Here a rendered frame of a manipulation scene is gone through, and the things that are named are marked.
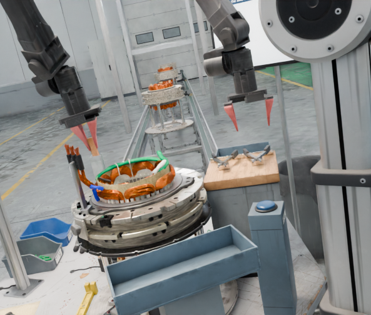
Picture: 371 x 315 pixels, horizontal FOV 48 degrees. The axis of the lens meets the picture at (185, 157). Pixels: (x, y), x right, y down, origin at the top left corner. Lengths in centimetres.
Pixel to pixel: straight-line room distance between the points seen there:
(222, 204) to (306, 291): 29
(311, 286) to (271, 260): 20
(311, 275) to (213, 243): 42
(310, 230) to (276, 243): 169
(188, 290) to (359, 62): 43
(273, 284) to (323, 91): 48
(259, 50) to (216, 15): 86
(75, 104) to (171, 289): 52
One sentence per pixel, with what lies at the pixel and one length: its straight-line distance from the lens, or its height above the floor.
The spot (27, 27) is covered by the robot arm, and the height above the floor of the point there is 150.
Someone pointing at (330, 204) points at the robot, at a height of 112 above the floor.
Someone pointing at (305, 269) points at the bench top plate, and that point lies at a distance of 119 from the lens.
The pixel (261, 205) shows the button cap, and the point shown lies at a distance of 92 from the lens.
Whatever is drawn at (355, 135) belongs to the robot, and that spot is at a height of 123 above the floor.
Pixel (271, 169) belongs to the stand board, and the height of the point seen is 107.
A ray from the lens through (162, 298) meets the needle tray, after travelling 70.
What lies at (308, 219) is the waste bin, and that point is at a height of 28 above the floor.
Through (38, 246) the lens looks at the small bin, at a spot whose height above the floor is 82.
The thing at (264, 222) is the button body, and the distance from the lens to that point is 91.
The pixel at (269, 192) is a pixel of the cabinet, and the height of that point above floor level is 102.
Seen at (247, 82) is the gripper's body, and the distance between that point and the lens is 108.
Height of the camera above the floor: 141
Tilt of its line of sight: 15 degrees down
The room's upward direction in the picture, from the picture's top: 11 degrees counter-clockwise
